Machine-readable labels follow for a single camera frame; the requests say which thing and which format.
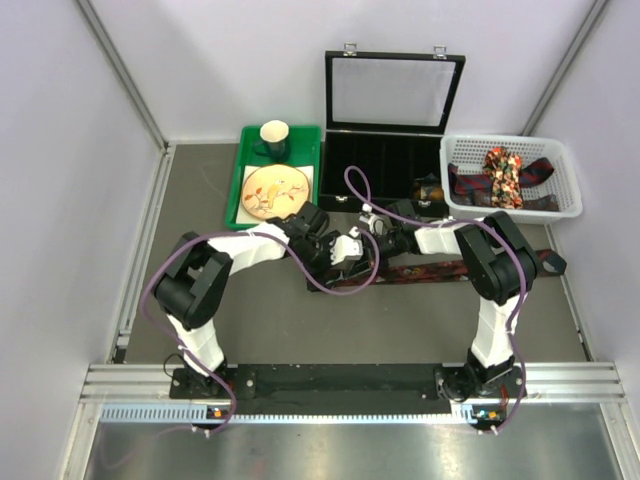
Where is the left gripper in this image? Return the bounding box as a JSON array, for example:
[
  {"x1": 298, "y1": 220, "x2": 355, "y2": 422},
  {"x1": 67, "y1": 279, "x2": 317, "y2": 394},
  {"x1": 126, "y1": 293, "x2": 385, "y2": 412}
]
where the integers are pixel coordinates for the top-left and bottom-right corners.
[{"x1": 298, "y1": 231, "x2": 344, "y2": 292}]

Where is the dark red patterned tie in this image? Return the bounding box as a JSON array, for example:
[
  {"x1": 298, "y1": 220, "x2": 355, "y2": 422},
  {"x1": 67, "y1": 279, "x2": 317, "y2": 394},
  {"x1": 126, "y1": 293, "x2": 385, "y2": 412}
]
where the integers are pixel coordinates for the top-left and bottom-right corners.
[{"x1": 319, "y1": 249, "x2": 567, "y2": 288}]

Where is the brown tie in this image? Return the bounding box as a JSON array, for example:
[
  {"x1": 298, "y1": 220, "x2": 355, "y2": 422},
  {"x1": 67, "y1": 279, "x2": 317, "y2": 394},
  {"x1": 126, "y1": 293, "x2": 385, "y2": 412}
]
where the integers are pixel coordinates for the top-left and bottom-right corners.
[{"x1": 412, "y1": 173, "x2": 444, "y2": 202}]

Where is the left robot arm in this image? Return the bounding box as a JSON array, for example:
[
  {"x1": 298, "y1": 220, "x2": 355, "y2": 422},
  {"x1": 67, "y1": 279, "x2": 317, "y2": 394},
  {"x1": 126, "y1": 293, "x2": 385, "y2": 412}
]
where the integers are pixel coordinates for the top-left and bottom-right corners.
[{"x1": 151, "y1": 202, "x2": 366, "y2": 397}]

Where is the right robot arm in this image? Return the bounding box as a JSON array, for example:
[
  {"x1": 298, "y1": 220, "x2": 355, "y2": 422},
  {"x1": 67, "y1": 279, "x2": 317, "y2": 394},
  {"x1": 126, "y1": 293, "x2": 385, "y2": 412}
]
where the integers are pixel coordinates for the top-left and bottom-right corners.
[{"x1": 379, "y1": 200, "x2": 542, "y2": 401}]

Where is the red navy striped tie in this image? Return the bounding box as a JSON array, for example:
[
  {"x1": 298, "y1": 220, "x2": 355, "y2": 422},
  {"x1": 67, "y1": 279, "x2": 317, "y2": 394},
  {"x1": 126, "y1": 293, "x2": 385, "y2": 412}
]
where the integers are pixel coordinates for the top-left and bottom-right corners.
[{"x1": 447, "y1": 157, "x2": 555, "y2": 195}]

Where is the white plastic basket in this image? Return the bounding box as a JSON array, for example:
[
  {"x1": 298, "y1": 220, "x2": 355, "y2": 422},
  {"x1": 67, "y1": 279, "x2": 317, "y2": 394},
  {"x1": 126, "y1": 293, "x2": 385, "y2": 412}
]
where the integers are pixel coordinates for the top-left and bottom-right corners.
[{"x1": 439, "y1": 135, "x2": 583, "y2": 224}]

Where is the bird pattern plate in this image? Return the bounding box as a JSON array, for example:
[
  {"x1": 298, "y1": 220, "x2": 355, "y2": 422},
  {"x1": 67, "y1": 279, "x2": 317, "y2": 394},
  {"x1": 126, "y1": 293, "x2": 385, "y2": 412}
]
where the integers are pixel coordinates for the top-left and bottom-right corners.
[{"x1": 241, "y1": 163, "x2": 312, "y2": 221}]

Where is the black glass-lid display box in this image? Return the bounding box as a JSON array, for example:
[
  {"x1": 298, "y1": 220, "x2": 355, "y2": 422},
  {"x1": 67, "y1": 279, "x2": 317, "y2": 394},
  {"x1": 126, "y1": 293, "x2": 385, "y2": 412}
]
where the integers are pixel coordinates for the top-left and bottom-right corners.
[{"x1": 317, "y1": 47, "x2": 466, "y2": 217}]

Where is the floral colourful tie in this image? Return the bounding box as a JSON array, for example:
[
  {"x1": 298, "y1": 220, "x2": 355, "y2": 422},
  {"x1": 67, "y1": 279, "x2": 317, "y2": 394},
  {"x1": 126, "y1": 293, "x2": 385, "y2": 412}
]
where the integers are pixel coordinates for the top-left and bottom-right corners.
[{"x1": 483, "y1": 147, "x2": 524, "y2": 210}]

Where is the green plastic tray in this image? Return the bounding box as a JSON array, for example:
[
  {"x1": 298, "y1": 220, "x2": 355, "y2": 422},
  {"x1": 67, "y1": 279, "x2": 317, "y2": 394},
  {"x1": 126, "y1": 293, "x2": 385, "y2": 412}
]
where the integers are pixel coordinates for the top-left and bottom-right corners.
[{"x1": 225, "y1": 126, "x2": 321, "y2": 230}]

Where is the dark green mug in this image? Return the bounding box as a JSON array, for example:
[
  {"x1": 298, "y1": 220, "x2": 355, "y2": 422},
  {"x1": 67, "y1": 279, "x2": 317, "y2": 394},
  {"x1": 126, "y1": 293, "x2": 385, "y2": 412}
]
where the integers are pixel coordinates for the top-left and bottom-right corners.
[{"x1": 252, "y1": 120, "x2": 290, "y2": 163}]

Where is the dark maroon tie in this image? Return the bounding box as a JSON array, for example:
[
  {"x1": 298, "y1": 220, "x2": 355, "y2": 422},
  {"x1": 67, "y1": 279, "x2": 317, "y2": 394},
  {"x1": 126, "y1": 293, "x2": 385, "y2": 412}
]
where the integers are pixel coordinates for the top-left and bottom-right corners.
[{"x1": 451, "y1": 191, "x2": 560, "y2": 212}]

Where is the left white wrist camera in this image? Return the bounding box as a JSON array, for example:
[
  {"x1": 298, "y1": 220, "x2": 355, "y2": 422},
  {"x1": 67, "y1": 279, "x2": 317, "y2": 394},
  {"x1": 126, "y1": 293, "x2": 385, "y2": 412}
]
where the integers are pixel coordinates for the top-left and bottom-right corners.
[{"x1": 330, "y1": 227, "x2": 364, "y2": 266}]

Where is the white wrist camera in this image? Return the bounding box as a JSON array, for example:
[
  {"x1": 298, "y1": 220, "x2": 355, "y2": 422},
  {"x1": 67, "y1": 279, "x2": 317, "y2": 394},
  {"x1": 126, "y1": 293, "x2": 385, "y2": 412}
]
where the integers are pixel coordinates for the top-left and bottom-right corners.
[
  {"x1": 359, "y1": 203, "x2": 385, "y2": 235},
  {"x1": 330, "y1": 227, "x2": 364, "y2": 266}
]

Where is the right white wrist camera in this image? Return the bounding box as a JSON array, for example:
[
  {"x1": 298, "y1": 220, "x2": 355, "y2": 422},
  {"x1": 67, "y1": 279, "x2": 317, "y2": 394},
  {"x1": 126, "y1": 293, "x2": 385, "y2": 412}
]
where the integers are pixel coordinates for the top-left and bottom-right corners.
[{"x1": 359, "y1": 203, "x2": 385, "y2": 235}]

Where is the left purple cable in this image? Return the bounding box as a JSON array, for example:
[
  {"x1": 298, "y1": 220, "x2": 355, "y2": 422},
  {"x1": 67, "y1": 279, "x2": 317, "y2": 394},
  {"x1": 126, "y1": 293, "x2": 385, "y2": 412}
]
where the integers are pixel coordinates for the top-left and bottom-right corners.
[{"x1": 142, "y1": 229, "x2": 381, "y2": 439}]

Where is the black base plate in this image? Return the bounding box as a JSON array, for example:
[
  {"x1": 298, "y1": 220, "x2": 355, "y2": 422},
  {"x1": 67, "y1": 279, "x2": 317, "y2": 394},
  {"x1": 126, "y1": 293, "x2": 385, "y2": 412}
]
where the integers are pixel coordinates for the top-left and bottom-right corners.
[{"x1": 170, "y1": 361, "x2": 524, "y2": 402}]

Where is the slotted cable duct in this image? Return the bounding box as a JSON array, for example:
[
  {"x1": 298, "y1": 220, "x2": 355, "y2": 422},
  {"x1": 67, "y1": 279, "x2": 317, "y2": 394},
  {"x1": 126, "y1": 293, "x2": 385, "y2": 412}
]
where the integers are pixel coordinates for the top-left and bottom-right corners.
[{"x1": 99, "y1": 403, "x2": 504, "y2": 427}]

